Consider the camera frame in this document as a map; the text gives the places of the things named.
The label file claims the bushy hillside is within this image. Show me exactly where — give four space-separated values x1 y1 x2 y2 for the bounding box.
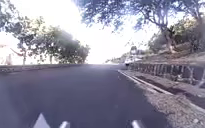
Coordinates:
106 13 205 68

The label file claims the low stone railing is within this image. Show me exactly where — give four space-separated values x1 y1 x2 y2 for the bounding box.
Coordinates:
127 62 205 90

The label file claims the gravel strip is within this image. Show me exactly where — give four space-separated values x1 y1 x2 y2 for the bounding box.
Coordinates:
117 69 205 128

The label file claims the low stone wall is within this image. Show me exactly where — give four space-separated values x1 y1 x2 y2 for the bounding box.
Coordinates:
0 63 88 75

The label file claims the pale concrete kerb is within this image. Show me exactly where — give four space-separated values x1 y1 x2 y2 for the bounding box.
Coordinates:
117 69 175 97

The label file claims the white car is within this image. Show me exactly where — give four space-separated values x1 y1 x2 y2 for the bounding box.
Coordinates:
124 58 135 67

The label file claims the pale building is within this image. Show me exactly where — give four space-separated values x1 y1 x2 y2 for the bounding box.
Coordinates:
0 41 25 67

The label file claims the grey asphalt road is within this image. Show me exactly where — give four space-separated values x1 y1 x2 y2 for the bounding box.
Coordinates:
0 63 171 128

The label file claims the row of trees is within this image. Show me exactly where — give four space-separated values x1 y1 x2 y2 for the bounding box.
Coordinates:
0 0 91 66

